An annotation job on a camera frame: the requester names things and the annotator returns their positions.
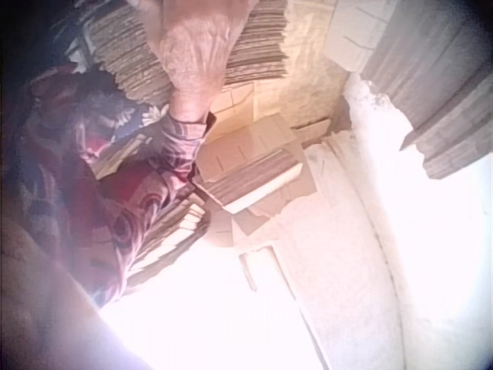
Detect leaning grey stack of cardboard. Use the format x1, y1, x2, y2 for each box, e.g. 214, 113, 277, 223
360, 0, 493, 182

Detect cardboard pieces with slits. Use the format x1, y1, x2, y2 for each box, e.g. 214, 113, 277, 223
91, 133, 161, 180

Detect cardboard stack with white edges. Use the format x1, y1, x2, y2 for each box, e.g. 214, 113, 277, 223
125, 183, 213, 288

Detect pale folded cardboard sheet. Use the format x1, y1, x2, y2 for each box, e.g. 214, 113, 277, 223
325, 0, 400, 73

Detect white woven floor mat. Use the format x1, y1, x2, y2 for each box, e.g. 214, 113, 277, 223
236, 133, 409, 370

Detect loose flat cardboard pieces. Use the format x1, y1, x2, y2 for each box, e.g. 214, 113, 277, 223
207, 203, 286, 250

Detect person's right hand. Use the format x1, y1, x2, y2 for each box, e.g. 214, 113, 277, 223
129, 0, 260, 121

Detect small stack of cardboard blanks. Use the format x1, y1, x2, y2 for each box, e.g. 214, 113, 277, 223
191, 114, 319, 215

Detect tall stack of cardboard sheets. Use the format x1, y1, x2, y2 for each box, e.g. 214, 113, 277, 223
86, 0, 290, 106

